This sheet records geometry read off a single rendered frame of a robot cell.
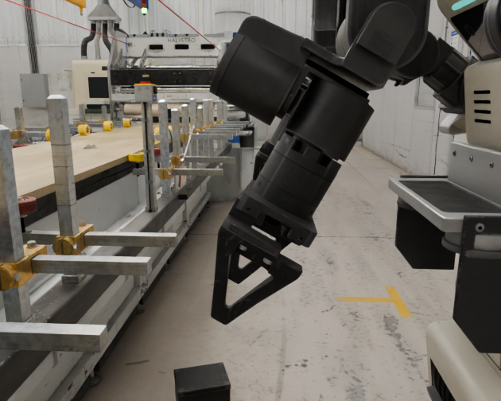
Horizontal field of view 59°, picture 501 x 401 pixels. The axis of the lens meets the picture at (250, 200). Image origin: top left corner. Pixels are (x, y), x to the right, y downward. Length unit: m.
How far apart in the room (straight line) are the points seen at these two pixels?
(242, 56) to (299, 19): 11.00
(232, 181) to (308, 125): 4.74
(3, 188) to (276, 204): 0.69
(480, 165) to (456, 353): 0.28
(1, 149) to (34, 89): 11.55
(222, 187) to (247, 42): 4.77
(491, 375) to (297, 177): 0.45
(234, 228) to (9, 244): 0.72
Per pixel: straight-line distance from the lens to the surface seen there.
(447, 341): 0.78
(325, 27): 0.79
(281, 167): 0.36
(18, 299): 1.02
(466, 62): 0.84
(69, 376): 1.88
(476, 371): 0.72
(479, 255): 0.53
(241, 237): 0.32
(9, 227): 0.97
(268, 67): 0.35
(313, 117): 0.35
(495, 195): 0.62
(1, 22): 13.21
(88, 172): 1.80
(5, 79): 13.11
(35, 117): 12.77
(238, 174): 5.06
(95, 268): 0.97
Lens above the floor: 1.17
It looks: 13 degrees down
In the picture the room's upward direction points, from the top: straight up
